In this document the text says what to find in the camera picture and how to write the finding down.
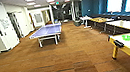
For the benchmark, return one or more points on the small white table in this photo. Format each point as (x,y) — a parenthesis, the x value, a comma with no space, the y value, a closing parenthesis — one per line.
(84,18)

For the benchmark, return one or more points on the dark wall bench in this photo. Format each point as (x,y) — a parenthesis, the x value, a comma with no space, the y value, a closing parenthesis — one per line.
(128,14)

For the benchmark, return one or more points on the grey framed wall panel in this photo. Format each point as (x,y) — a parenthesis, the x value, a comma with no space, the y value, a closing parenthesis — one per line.
(38,18)

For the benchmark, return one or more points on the white paper wall notice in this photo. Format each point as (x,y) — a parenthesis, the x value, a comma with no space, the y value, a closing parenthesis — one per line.
(5,23)

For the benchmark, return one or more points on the yellow top dark table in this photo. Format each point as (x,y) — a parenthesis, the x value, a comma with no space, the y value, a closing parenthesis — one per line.
(99,20)

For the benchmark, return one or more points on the green bowl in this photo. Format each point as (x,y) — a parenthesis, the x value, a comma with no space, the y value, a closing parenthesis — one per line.
(127,37)

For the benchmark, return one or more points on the blue ping pong table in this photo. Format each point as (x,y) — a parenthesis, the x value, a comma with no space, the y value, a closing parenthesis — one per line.
(46,30)

